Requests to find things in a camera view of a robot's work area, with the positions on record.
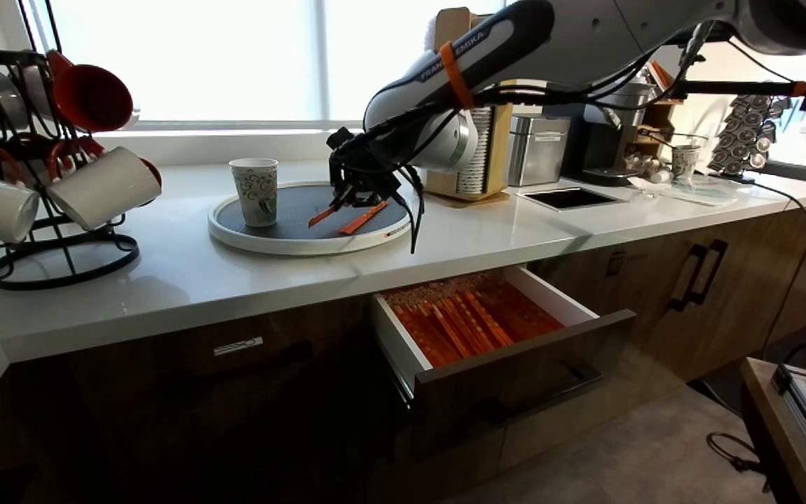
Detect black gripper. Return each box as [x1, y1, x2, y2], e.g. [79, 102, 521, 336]
[328, 126, 406, 201]

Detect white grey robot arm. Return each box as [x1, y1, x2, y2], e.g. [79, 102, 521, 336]
[328, 0, 806, 206]

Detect orange sachet on tray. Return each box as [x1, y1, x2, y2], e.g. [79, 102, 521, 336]
[337, 201, 388, 235]

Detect round white grey tray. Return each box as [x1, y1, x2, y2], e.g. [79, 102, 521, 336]
[206, 183, 407, 259]

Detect open white drawer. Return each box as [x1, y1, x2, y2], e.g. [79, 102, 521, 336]
[371, 270, 635, 409]

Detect patterned paper cup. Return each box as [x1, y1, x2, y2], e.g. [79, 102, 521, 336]
[230, 158, 276, 229]

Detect silver metal canister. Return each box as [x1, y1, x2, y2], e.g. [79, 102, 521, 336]
[508, 108, 570, 189]

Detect white mug front right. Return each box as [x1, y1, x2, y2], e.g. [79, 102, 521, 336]
[51, 148, 161, 229]

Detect red mug upper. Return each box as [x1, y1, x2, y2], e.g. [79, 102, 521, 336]
[48, 54, 133, 133]

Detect silver drawer handle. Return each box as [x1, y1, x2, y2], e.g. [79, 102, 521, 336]
[211, 336, 265, 358]

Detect black cabinet handles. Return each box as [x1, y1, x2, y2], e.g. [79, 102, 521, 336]
[669, 239, 728, 312]

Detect black wire mug rack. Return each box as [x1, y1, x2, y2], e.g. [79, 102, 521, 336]
[0, 40, 140, 292]

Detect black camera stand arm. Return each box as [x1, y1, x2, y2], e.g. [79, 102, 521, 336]
[669, 80, 806, 110]

